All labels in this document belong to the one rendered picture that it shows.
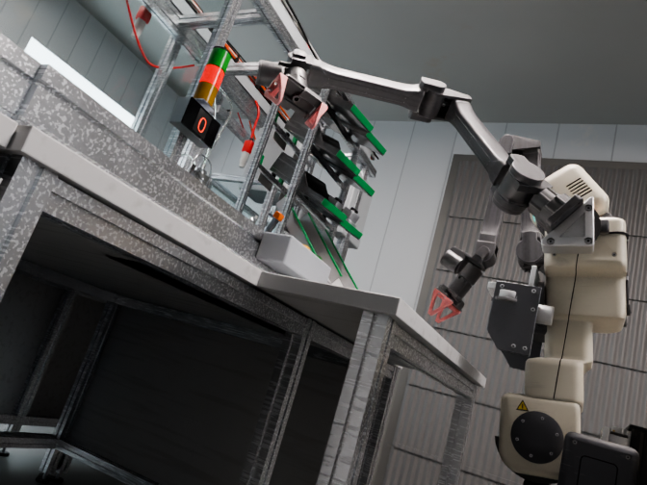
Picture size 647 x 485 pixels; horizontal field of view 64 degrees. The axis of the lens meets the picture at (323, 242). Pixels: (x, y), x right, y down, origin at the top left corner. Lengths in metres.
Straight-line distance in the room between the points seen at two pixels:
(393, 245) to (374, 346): 3.56
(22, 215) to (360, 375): 0.52
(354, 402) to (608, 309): 0.69
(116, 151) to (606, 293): 1.05
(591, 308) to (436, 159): 3.43
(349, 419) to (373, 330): 0.14
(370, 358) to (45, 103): 0.57
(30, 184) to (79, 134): 0.14
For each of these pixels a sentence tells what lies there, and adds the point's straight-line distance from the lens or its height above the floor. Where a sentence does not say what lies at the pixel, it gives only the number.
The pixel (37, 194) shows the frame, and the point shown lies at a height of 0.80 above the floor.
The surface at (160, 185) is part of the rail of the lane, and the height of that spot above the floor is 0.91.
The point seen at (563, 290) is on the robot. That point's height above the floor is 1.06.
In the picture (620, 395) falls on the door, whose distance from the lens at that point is 3.86.
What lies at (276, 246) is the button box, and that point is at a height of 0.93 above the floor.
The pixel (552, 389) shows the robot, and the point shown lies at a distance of 1.26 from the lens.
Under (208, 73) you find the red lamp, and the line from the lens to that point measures 1.37.
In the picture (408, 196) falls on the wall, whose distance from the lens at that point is 4.52.
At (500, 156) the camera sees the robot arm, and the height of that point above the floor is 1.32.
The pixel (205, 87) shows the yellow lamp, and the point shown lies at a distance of 1.35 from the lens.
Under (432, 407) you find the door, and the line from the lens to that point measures 3.95.
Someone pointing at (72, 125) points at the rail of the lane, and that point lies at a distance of 0.74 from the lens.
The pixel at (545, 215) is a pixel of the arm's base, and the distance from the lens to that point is 1.22.
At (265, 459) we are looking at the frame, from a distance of 1.16.
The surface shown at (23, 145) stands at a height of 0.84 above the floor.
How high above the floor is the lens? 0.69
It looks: 15 degrees up
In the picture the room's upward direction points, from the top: 17 degrees clockwise
